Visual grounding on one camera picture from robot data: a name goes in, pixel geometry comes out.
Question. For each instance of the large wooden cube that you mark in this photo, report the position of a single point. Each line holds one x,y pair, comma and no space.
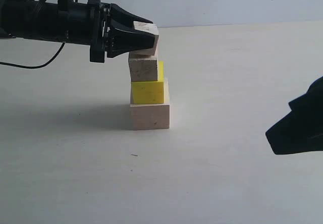
151,116

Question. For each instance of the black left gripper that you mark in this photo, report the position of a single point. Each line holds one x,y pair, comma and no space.
87,24

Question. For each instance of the small white wooden cube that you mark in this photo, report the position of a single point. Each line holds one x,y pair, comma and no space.
152,29

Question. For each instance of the medium wooden cube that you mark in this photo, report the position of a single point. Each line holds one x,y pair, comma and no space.
143,67

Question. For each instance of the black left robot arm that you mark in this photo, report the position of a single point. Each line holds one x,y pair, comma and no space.
33,19

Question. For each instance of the yellow cube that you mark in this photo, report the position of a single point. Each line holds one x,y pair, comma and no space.
149,92

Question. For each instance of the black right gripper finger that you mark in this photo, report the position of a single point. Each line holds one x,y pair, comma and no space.
307,108
292,135

